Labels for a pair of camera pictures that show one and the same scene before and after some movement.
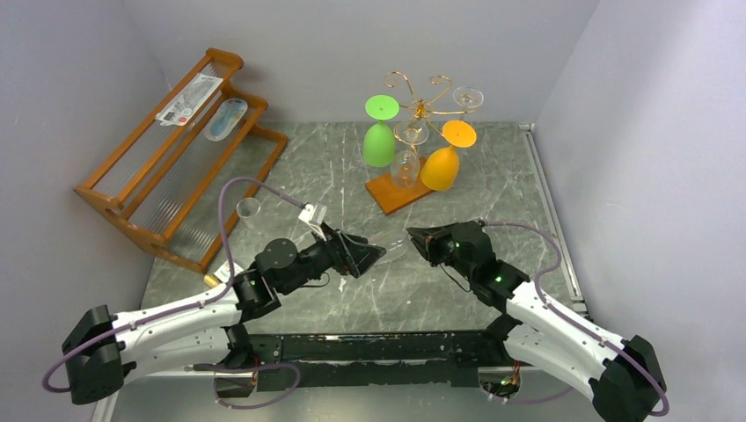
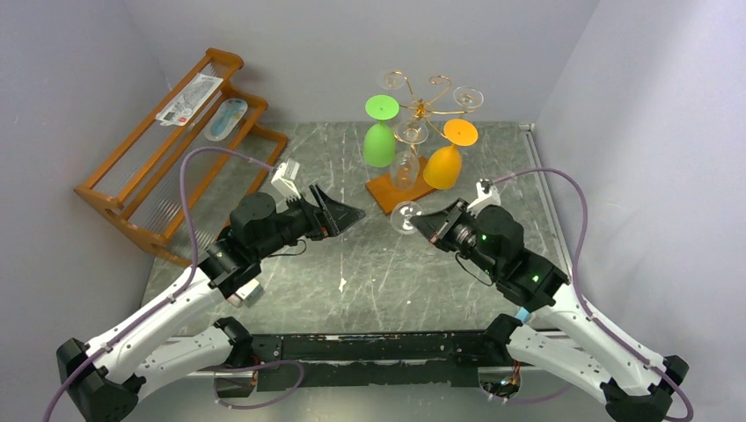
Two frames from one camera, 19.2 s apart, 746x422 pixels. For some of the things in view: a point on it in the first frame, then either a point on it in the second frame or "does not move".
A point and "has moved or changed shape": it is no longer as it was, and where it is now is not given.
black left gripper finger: x=333 y=235 -> x=324 y=213
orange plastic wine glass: x=441 y=169 does not move
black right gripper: x=442 y=248 -> x=449 y=223
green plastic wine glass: x=378 y=143 does not move
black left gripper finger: x=361 y=257 -> x=338 y=217
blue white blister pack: x=226 y=118 does not move
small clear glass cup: x=246 y=208 has moved or changed shape
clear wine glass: x=405 y=163 does not move
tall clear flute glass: x=467 y=97 does not move
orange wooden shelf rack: x=188 y=175 does not move
